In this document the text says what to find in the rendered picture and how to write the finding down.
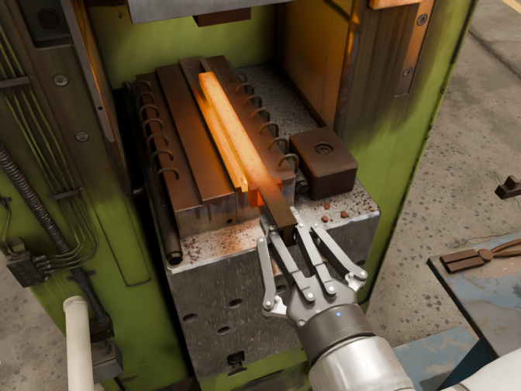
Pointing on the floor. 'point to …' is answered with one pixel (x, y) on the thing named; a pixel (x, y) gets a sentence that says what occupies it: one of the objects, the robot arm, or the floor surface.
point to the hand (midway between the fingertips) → (275, 212)
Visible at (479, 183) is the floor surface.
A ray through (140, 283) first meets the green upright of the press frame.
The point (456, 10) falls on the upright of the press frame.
